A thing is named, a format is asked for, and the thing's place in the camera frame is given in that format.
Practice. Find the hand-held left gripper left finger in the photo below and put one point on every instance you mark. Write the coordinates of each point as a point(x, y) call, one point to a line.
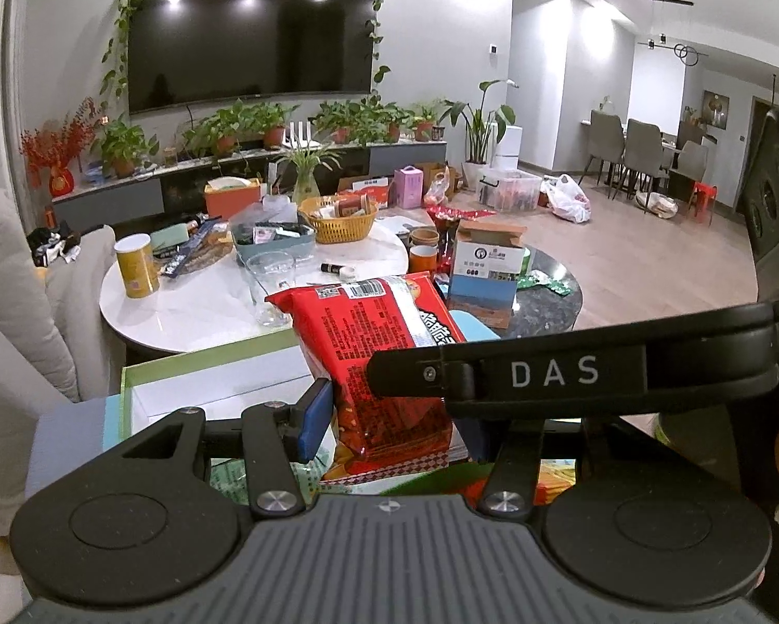
point(317, 426)

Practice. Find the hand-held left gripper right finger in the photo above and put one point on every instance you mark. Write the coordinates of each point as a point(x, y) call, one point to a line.
point(518, 461)

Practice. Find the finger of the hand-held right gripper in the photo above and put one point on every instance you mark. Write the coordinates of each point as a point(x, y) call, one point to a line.
point(558, 374)

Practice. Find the red snack bag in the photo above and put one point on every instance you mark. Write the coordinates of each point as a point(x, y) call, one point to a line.
point(363, 338)

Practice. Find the green cardboard box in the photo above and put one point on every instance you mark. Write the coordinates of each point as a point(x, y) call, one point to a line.
point(201, 396)

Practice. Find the dark round side table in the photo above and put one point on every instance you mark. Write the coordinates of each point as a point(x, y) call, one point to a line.
point(545, 312)

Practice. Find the red stool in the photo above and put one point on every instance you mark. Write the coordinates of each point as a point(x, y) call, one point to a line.
point(703, 198)

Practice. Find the grey dining chair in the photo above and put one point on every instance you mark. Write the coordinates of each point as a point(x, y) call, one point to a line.
point(642, 146)
point(605, 136)
point(692, 162)

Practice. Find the green foil packets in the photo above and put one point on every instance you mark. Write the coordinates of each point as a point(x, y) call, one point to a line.
point(545, 281)

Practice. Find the pale green snack packet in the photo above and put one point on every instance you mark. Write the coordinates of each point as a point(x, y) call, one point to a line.
point(227, 478)

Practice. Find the blue and brown carton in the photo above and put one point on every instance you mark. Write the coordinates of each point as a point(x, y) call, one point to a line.
point(484, 273)

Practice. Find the clear glass cup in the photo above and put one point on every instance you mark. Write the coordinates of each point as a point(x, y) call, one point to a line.
point(269, 286)

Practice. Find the black and white marker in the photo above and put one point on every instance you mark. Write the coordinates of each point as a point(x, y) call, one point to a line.
point(337, 270)

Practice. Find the white plastic bag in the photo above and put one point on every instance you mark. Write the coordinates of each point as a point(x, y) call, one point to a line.
point(568, 198)

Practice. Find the white round coffee table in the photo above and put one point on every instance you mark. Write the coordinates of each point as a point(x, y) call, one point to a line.
point(188, 305)

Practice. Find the orange paper cup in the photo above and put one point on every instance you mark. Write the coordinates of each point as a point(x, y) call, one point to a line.
point(422, 260)

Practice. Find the green storage tray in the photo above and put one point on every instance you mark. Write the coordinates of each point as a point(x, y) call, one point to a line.
point(272, 248)

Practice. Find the pendant lamp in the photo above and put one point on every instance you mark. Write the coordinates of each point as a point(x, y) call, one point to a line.
point(672, 45)

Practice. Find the clear plastic storage bin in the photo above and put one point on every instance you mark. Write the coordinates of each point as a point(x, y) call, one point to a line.
point(510, 192)

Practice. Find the brown paper cup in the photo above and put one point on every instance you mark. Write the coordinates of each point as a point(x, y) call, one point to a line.
point(424, 237)

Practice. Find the woven basket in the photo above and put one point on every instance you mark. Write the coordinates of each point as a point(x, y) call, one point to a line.
point(337, 224)

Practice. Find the dark blue striped box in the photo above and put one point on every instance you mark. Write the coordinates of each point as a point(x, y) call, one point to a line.
point(194, 250)

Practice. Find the white air purifier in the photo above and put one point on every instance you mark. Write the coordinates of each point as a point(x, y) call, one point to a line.
point(508, 149)

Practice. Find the yellow can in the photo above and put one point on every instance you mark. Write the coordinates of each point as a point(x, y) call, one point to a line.
point(137, 270)

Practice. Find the pink box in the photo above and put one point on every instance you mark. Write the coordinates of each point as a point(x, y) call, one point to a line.
point(408, 188)

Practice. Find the orange box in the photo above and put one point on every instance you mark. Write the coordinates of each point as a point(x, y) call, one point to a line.
point(233, 201)

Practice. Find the spider plant in glass vase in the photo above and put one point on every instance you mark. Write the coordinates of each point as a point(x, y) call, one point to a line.
point(305, 175)

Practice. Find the tall leafy floor plant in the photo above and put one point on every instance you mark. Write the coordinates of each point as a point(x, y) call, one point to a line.
point(477, 123)

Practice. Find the potted green plant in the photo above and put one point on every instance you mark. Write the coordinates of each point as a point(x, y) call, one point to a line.
point(272, 123)
point(339, 120)
point(220, 130)
point(124, 146)
point(425, 122)
point(383, 120)

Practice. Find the beige sofa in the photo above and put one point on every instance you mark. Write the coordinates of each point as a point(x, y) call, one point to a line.
point(12, 338)

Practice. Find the black cloth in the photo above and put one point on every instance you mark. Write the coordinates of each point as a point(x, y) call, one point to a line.
point(51, 244)

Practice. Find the red flower vase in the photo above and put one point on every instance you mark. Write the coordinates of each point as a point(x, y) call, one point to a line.
point(61, 143)

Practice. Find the framed wall picture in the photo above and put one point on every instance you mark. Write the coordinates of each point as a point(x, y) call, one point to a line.
point(715, 109)

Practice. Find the wall television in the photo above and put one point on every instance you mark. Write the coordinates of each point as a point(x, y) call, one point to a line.
point(253, 39)

